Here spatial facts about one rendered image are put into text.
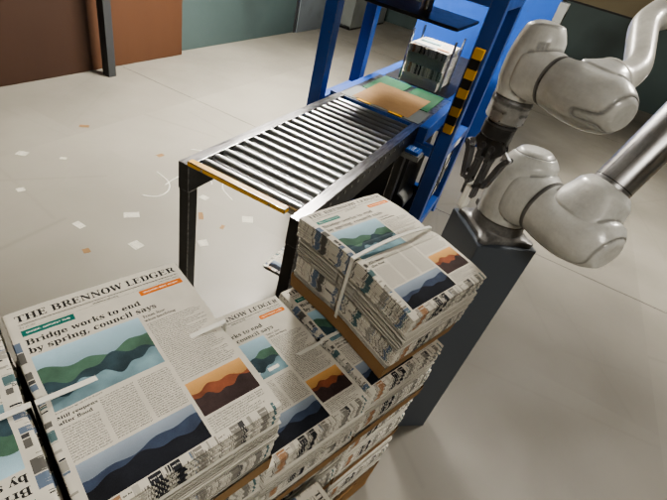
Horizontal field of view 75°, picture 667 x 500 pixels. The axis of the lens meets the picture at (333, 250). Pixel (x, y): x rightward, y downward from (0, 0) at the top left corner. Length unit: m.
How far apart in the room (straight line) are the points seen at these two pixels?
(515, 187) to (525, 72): 0.37
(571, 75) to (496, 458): 1.63
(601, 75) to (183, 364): 0.88
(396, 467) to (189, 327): 1.34
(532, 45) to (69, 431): 1.03
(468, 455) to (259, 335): 1.29
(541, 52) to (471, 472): 1.61
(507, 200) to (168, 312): 0.92
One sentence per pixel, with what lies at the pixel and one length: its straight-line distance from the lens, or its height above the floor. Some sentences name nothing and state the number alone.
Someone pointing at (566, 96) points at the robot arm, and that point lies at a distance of 0.97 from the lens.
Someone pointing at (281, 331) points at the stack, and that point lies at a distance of 1.11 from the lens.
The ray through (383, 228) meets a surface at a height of 1.07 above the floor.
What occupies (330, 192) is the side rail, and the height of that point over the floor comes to 0.80.
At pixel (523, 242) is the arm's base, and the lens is 1.42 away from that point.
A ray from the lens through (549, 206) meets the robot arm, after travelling 1.25.
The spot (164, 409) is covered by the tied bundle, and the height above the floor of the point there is 1.06.
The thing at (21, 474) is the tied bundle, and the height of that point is 1.06.
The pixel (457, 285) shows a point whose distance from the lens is 1.04.
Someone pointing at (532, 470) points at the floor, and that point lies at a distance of 2.26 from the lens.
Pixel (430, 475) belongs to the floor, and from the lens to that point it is 2.01.
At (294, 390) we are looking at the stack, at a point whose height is 0.83.
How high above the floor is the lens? 1.66
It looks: 37 degrees down
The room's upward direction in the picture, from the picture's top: 16 degrees clockwise
